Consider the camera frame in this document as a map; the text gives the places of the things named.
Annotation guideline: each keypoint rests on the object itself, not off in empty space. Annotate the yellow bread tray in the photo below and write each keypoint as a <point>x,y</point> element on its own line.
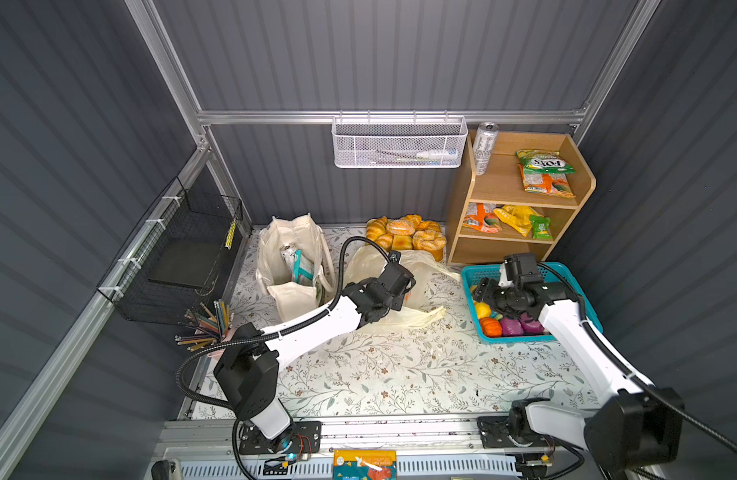
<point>416,220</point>

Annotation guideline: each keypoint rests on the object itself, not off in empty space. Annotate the orange toy pumpkin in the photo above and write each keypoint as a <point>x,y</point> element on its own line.
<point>491,327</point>

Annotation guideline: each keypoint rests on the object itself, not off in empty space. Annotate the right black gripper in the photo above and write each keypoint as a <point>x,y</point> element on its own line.
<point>484,291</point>

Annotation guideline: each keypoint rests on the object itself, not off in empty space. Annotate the purple toy onion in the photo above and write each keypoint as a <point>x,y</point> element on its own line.
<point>531,326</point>

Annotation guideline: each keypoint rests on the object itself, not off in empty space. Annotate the small green snack packet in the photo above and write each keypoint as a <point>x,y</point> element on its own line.
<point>541,227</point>

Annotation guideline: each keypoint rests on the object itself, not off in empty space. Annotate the sugared round bun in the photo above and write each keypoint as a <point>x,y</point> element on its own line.
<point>401,227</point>

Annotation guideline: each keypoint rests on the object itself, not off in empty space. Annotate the wooden shelf unit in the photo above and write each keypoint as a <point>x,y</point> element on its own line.
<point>502,184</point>

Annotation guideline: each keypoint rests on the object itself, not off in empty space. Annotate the yellow snack packet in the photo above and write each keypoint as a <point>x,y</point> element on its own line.
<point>517,217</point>

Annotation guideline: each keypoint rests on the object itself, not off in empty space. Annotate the croissant bread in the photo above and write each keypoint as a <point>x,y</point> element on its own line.
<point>377,231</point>

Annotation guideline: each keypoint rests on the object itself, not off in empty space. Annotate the toothpaste tube in basket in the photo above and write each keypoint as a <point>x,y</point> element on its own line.
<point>435,156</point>

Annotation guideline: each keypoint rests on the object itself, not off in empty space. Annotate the yellow translucent plastic bag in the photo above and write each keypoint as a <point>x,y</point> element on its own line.
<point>417,312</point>

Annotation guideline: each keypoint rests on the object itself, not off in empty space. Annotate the orange red snack packet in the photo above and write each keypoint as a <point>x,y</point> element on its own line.
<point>481,217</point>

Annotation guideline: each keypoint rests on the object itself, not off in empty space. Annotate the teal snack packet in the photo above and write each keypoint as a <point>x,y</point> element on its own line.
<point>304,271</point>

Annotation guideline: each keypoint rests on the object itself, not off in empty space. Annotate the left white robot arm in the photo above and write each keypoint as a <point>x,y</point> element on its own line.
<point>248,374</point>

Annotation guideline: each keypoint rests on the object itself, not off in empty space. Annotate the black wire wall basket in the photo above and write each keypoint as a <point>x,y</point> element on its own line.
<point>180,265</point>

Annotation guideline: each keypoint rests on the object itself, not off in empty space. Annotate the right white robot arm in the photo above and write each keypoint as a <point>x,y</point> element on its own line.
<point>636,425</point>

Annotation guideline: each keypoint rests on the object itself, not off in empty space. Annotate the teal plastic basket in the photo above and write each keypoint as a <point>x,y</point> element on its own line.
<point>578,305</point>

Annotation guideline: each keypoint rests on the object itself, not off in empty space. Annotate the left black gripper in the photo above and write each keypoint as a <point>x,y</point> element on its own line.
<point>398,305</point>

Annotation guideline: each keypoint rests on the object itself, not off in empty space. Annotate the green snack bag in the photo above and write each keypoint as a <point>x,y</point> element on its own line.
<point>544,161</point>

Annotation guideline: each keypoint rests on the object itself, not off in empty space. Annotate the square yellow bread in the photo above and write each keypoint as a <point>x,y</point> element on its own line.
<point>402,243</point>

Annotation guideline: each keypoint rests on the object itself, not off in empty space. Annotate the cream canvas tote bag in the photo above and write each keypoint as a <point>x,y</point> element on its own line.
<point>275,278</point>

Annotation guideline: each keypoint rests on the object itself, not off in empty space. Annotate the white wire wall basket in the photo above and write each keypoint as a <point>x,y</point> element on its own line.
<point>356,139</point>

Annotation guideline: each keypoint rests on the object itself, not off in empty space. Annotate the bundle of pencils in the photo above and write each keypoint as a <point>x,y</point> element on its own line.
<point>207,324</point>

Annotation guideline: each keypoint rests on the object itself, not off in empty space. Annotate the orange snack bag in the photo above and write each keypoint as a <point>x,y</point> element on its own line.
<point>553,184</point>

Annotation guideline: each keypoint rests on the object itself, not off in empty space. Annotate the white Monster energy can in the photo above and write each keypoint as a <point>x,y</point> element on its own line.
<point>290,254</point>

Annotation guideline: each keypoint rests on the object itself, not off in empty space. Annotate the rear silver drink can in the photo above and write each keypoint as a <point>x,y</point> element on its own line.
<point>484,144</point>

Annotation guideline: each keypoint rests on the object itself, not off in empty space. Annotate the colourful box at front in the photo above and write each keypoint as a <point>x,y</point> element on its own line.
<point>365,465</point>

